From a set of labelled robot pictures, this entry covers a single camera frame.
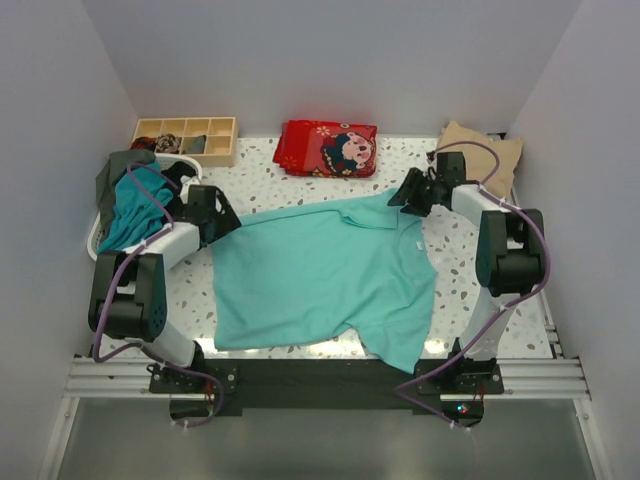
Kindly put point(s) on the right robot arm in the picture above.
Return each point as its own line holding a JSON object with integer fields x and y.
{"x": 512, "y": 261}

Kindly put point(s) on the mint green t shirt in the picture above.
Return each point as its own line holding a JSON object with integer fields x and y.
{"x": 306, "y": 274}

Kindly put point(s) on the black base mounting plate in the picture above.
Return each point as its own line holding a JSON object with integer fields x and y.
{"x": 237, "y": 385}

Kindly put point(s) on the red black patterned sock roll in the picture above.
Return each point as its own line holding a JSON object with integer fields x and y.
{"x": 144, "y": 143}

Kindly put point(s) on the beige folded t shirt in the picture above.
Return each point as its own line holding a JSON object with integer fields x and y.
{"x": 480, "y": 162}

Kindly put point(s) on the black garment with label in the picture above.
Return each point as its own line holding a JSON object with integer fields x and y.
{"x": 179, "y": 181}

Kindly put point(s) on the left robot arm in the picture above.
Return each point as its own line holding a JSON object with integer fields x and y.
{"x": 128, "y": 305}

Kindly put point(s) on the pink brown patterned sock roll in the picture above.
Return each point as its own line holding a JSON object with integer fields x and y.
{"x": 168, "y": 143}

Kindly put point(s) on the grey sock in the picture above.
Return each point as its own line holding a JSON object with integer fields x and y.
{"x": 194, "y": 145}

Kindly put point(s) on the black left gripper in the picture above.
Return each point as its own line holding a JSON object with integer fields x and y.
{"x": 226, "y": 221}

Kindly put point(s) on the dark grey t shirt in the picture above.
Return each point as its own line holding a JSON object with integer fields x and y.
{"x": 108, "y": 177}

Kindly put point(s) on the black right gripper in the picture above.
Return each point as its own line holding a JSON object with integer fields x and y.
{"x": 408, "y": 192}

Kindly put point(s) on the aluminium frame rail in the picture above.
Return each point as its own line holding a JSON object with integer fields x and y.
{"x": 110, "y": 426}

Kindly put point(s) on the white plastic laundry basket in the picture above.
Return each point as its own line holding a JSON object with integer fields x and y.
{"x": 165, "y": 161}

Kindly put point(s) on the red folded cartoon blanket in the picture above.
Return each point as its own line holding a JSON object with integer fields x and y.
{"x": 327, "y": 149}

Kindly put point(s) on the teal t shirt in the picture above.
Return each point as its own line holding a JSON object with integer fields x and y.
{"x": 136, "y": 217}

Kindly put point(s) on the wooden compartment organizer box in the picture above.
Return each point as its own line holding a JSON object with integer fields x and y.
{"x": 221, "y": 133}

